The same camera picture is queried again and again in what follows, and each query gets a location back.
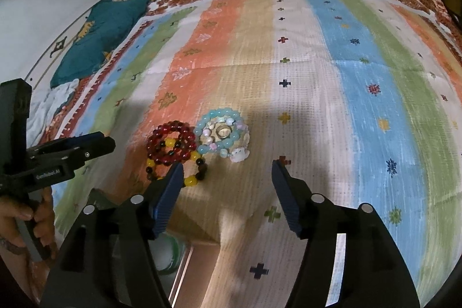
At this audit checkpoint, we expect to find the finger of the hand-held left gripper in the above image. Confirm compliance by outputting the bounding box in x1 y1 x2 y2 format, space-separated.
34 137 117 174
26 132 106 154

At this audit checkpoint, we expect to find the person's left hand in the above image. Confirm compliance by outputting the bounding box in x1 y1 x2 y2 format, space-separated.
0 187 55 259

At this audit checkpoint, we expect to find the striped blanket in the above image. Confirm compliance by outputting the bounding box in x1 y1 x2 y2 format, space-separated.
47 0 462 298

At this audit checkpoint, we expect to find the green bangle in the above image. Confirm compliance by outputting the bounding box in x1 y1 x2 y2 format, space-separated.
158 234 182 275

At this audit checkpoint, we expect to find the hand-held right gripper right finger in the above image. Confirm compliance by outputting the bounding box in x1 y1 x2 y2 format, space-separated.
271 159 421 308

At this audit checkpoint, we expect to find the red bead bracelet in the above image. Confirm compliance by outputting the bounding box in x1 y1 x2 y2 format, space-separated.
146 120 198 165

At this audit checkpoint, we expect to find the pastel shell bead bracelet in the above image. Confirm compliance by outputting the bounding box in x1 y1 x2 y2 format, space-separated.
201 116 251 164

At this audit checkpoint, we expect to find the teal pillow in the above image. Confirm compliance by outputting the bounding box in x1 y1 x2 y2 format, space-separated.
50 0 151 89

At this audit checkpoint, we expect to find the white crumpled cloth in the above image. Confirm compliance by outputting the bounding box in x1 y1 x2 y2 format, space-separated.
27 79 81 147

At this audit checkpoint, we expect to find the person's left forearm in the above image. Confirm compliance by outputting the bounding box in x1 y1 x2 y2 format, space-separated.
0 241 46 301

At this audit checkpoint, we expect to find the light blue bead bracelet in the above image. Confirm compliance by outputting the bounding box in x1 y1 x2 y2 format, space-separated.
193 107 250 158

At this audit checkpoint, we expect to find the yellow and dark bead bracelet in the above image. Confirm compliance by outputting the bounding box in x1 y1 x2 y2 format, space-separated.
145 138 210 188

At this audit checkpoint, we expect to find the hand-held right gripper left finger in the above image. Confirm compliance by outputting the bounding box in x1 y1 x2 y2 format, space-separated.
40 162 185 308

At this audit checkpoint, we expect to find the printed pale mat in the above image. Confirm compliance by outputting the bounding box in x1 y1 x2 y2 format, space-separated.
26 0 128 87

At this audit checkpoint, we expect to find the copper tin box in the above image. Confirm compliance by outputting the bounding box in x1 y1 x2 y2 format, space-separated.
87 187 223 308

